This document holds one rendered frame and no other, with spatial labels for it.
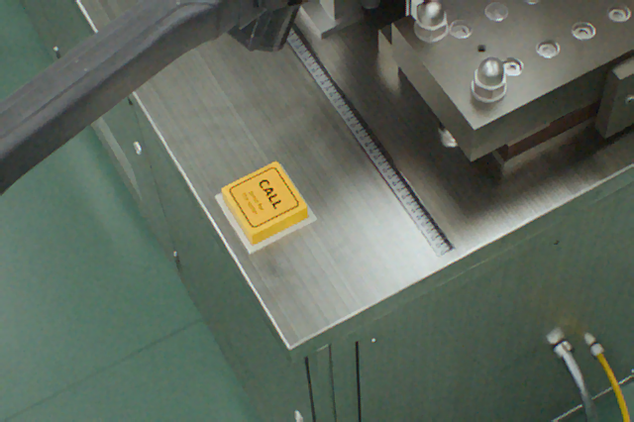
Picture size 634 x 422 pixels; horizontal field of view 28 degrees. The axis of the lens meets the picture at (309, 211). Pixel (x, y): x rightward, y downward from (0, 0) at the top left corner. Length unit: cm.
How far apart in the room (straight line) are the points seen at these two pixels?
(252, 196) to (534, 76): 32
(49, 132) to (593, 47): 58
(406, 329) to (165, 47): 48
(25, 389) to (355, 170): 109
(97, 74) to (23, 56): 164
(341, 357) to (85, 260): 111
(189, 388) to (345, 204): 96
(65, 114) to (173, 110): 40
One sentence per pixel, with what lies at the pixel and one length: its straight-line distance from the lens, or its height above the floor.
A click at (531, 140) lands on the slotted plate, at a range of 142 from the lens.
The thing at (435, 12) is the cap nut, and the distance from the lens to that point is 133.
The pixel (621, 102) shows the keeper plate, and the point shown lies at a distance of 140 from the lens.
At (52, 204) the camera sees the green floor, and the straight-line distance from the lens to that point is 253.
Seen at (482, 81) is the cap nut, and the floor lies 106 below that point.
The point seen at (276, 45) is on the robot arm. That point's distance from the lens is 130.
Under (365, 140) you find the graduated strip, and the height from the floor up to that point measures 90.
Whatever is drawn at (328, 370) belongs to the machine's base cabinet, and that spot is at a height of 80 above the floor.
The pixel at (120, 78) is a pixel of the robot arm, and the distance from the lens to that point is 112.
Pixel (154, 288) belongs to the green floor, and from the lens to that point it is 240.
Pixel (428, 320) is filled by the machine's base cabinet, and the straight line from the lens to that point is 147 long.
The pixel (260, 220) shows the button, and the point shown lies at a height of 92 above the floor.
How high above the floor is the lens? 210
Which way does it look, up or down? 59 degrees down
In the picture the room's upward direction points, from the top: 6 degrees counter-clockwise
